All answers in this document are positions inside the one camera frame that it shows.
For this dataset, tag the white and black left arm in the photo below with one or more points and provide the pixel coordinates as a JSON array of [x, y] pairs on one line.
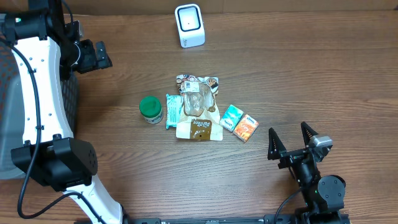
[[67, 165]]

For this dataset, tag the teal tissue pack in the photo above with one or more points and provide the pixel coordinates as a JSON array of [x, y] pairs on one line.
[[231, 117]]

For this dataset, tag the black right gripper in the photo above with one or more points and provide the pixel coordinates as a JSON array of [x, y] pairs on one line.
[[290, 157]]

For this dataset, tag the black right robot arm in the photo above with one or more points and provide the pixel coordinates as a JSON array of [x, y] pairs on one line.
[[323, 196]]

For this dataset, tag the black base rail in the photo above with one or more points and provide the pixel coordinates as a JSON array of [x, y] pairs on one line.
[[239, 220]]

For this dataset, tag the teal wipes packet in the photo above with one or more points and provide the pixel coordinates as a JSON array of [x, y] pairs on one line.
[[174, 106]]

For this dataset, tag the green lid jar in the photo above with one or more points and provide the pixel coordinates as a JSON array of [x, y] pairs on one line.
[[151, 109]]

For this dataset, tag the dark grey plastic basket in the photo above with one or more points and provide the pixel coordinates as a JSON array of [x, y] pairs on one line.
[[9, 109]]

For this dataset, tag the orange tissue pack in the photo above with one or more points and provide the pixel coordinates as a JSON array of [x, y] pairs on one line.
[[245, 128]]

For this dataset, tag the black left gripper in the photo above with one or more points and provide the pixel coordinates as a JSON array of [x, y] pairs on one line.
[[92, 62]]

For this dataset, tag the white barcode scanner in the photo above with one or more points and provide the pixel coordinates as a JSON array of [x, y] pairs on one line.
[[190, 25]]

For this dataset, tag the clear brown bread bag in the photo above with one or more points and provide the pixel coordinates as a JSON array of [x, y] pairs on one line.
[[199, 116]]

